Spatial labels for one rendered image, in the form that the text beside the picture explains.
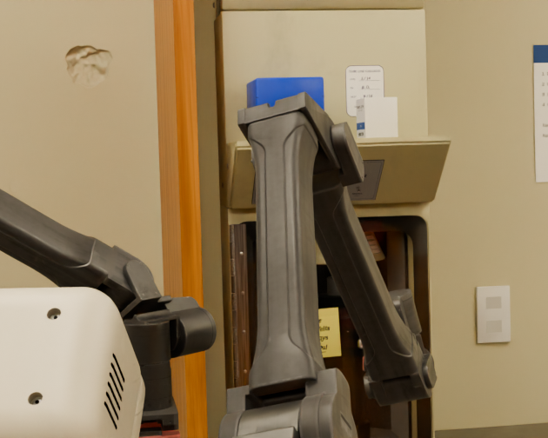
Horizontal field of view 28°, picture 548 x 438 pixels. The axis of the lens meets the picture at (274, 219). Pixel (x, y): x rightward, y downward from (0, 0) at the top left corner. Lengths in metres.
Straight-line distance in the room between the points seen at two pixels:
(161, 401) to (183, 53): 0.52
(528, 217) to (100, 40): 0.92
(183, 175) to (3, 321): 0.77
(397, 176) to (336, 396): 0.77
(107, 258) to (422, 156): 0.54
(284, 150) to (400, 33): 0.68
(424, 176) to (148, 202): 0.63
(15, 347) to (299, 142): 0.40
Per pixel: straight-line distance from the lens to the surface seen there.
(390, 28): 1.73
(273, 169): 1.07
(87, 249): 1.32
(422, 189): 1.68
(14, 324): 0.84
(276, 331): 0.97
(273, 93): 1.57
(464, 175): 2.21
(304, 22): 1.70
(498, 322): 2.25
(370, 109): 1.62
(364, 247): 1.28
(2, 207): 1.30
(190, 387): 1.60
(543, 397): 2.32
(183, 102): 1.57
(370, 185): 1.65
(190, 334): 1.36
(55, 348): 0.81
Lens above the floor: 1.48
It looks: 3 degrees down
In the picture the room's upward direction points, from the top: 2 degrees counter-clockwise
